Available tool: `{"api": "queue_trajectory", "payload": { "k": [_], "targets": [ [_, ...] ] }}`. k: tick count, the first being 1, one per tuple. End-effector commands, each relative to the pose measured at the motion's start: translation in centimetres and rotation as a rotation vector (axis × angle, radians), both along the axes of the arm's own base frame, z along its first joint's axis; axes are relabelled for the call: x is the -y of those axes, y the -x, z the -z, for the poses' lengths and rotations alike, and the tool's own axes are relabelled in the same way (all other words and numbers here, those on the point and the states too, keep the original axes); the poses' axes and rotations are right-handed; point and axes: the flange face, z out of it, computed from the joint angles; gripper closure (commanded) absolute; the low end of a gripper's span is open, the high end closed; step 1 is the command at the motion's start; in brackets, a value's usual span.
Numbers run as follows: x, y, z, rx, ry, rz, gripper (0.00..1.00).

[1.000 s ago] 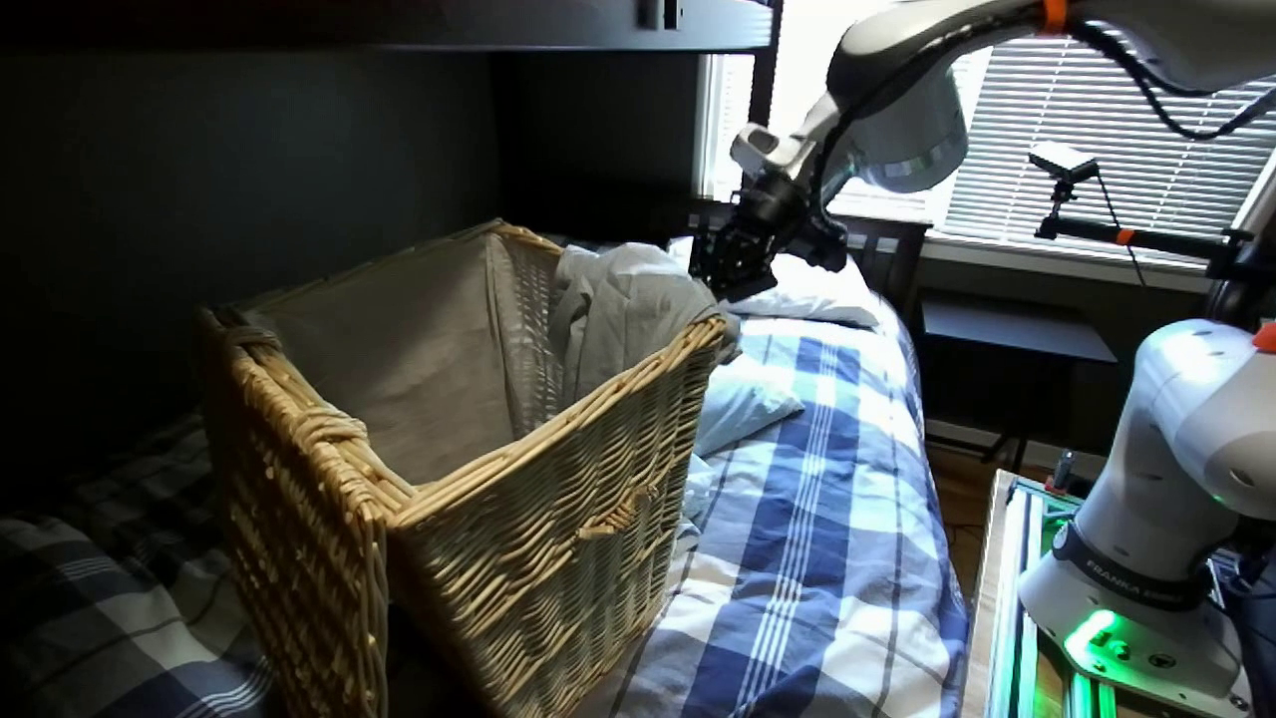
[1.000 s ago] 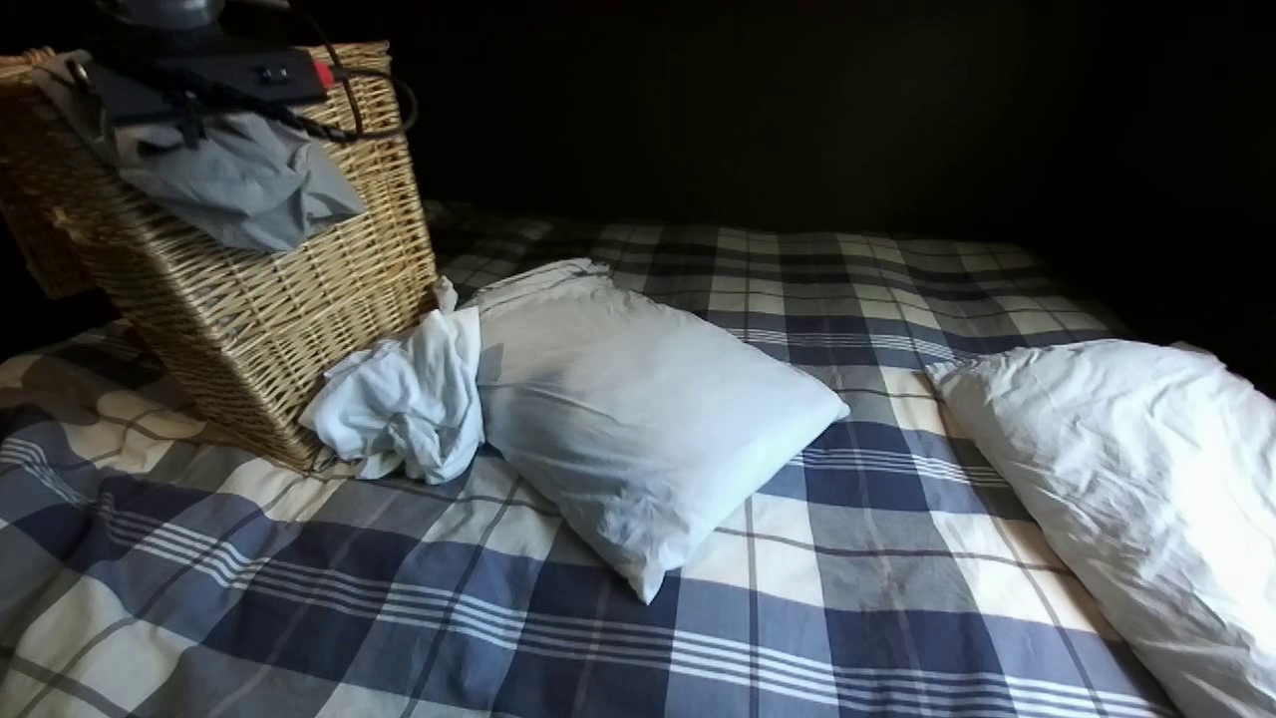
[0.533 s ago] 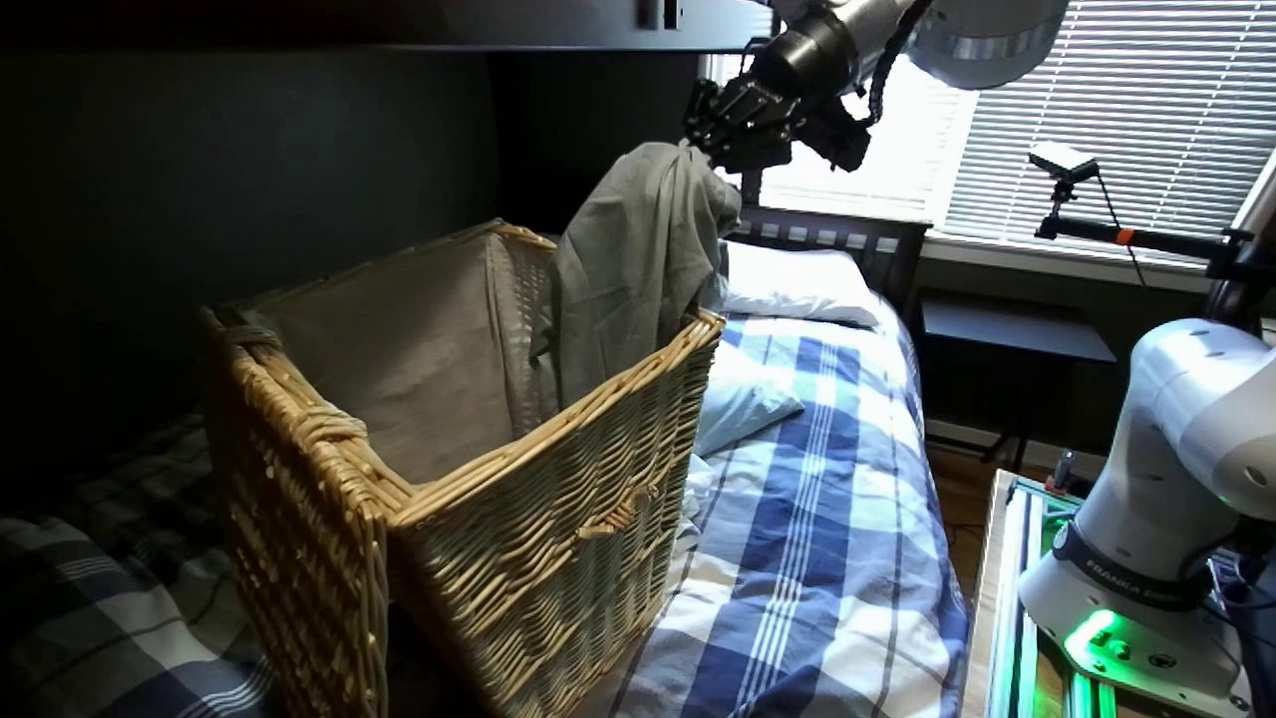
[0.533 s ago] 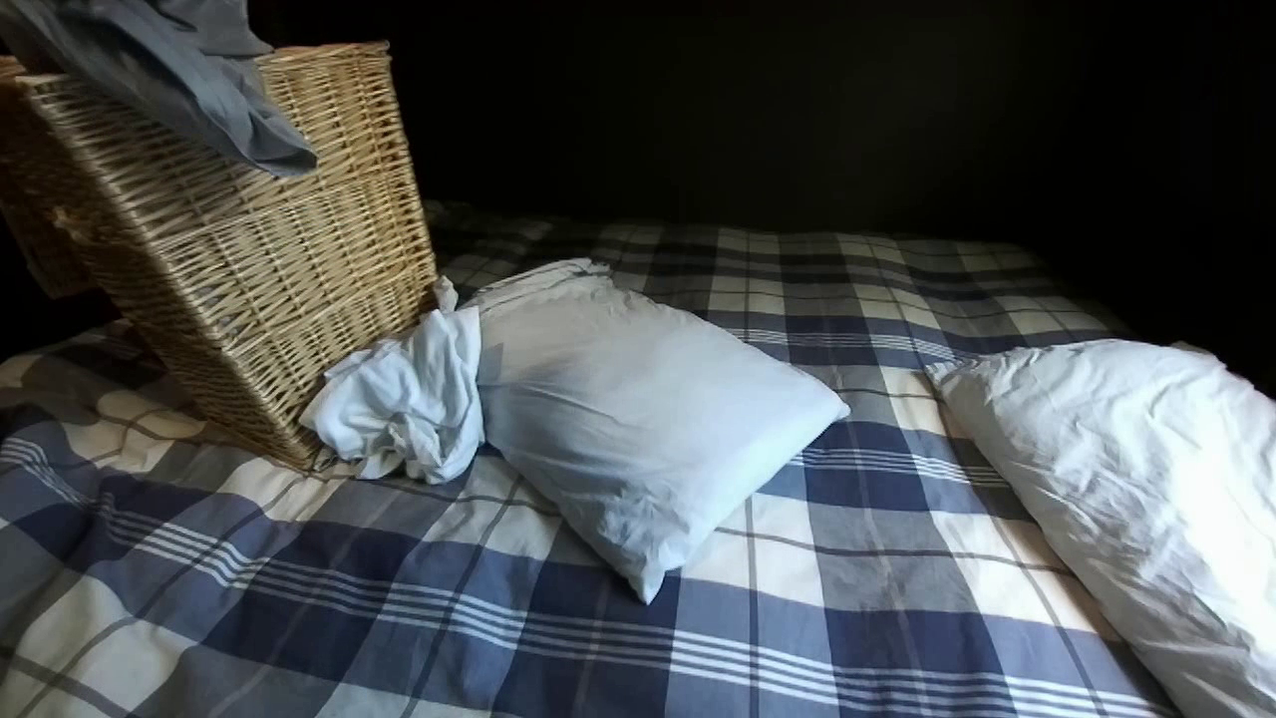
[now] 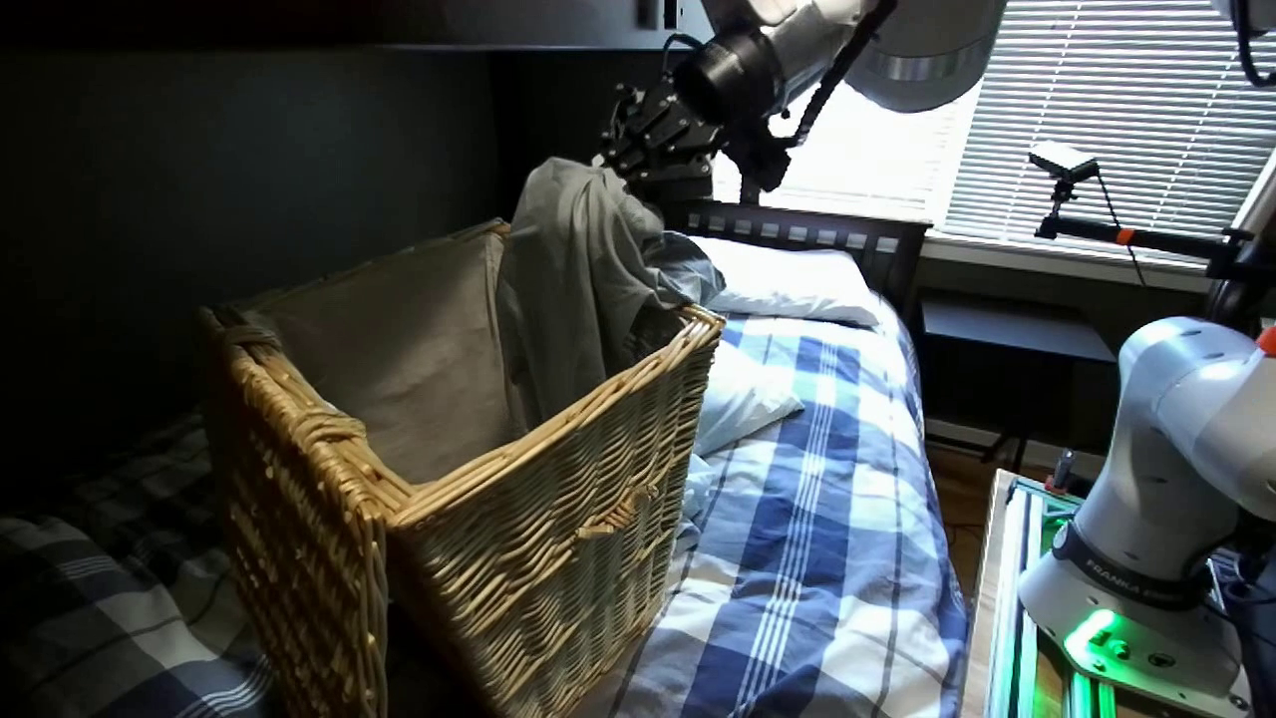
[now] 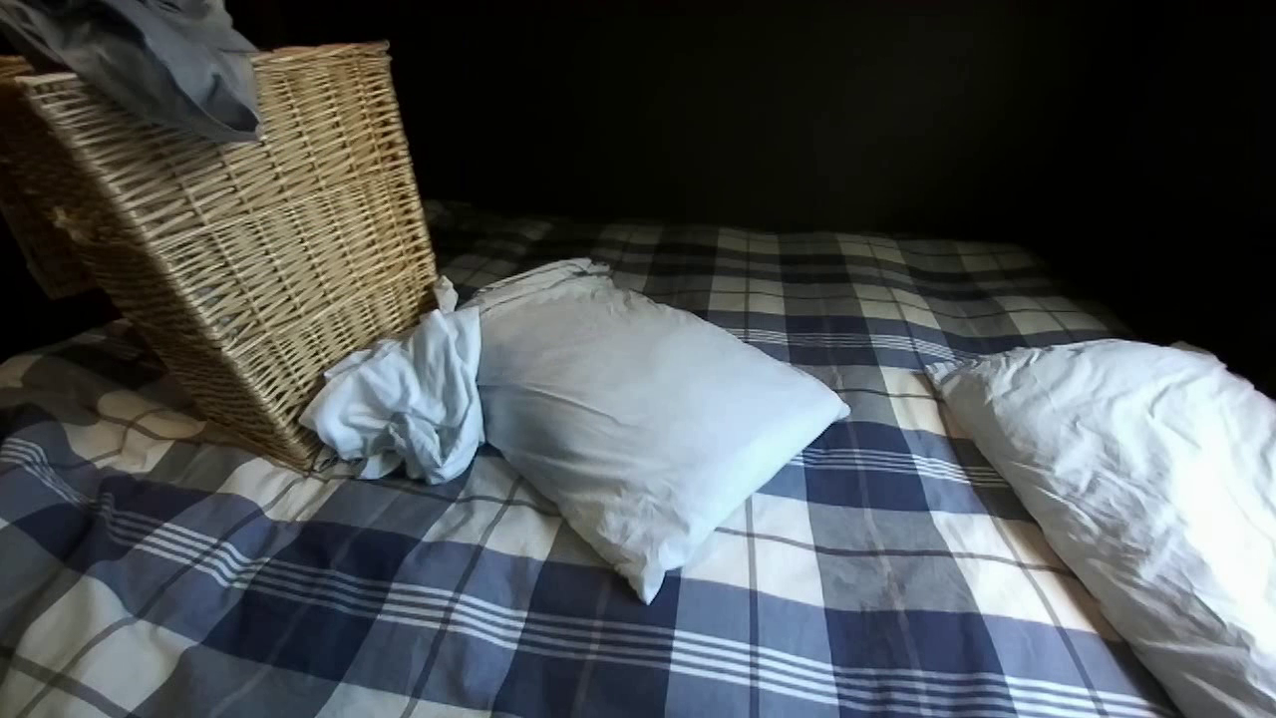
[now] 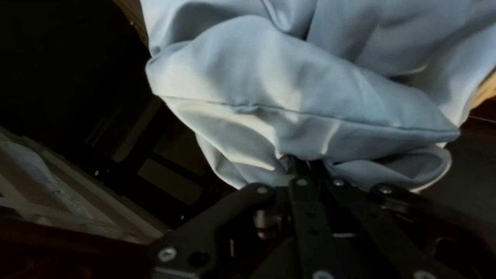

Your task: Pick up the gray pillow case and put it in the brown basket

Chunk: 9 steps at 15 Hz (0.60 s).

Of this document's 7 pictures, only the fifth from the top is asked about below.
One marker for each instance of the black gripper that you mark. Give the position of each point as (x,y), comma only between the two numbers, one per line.
(680,145)

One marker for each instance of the grey cloth garment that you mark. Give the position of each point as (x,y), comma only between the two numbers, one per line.
(585,280)

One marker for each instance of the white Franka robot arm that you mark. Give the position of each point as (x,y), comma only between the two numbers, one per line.
(1171,438)

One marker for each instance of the robot base platform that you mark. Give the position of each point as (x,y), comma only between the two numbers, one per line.
(1021,601)

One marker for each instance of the large white pillow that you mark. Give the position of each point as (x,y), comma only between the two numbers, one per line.
(783,280)

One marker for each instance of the gray fabric basket liner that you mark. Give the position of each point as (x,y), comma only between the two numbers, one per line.
(399,359)

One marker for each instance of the brown wicker basket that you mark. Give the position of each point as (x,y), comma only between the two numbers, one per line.
(532,570)

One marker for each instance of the dark upper bunk board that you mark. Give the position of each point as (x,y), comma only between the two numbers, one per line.
(334,24)

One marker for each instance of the dark side table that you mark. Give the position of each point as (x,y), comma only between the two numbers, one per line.
(1017,329)

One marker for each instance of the blue plaid bed blanket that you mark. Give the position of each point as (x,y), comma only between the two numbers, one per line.
(823,558)

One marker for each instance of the dark wooden bed frame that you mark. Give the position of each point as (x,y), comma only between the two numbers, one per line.
(810,227)

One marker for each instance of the small external camera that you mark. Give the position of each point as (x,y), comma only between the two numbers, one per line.
(1064,162)

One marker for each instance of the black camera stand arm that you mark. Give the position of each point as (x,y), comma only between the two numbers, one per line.
(1147,240)

